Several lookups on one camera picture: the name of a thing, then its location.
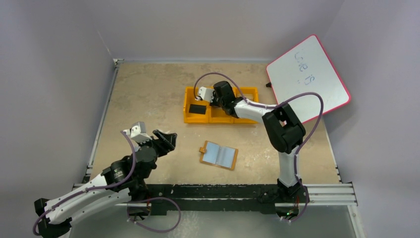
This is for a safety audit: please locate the black card in bin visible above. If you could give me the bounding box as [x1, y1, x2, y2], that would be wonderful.
[189, 104, 207, 115]

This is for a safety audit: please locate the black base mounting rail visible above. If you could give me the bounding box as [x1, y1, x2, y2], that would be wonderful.
[126, 181, 310, 221]

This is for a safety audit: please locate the white board with pink frame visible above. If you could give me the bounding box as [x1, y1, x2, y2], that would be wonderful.
[266, 34, 351, 114]

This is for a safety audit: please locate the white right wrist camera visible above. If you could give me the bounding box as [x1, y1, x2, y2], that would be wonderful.
[196, 87, 214, 103]

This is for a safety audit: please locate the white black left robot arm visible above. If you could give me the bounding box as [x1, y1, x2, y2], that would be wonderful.
[32, 125, 177, 238]

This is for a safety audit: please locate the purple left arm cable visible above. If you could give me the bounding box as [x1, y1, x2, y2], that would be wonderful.
[32, 130, 182, 237]

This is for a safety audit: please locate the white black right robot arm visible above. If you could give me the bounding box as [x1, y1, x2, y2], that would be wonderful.
[198, 81, 306, 188]

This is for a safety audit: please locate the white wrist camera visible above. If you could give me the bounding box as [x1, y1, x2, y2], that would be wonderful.
[129, 121, 152, 144]
[196, 87, 214, 103]

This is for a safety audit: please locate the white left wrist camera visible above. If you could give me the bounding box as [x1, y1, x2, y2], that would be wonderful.
[129, 121, 152, 144]

